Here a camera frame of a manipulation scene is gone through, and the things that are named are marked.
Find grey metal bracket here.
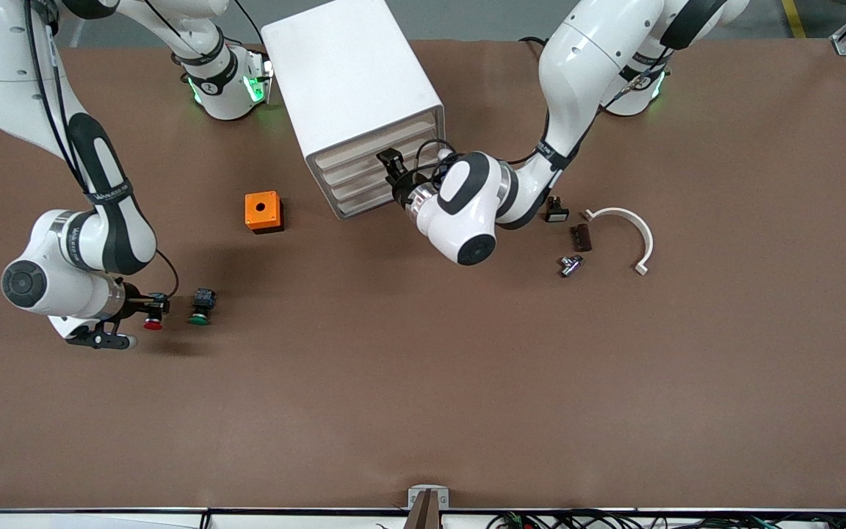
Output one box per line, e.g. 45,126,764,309
405,485,450,529

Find brown table mat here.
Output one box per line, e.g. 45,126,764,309
0,37,846,511

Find black right base cable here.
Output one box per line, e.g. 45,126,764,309
232,0,259,45

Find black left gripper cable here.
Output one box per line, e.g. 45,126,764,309
410,44,672,190

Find white semicircular clamp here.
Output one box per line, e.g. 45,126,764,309
582,207,654,276

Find orange box with hole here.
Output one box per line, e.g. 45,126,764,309
245,191,284,234

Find red push button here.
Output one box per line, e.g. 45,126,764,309
142,294,171,331

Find tangled black cables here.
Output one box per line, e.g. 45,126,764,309
485,511,846,529

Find green push button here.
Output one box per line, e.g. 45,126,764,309
189,288,218,326

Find white table edge rail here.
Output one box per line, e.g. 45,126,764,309
0,505,846,529

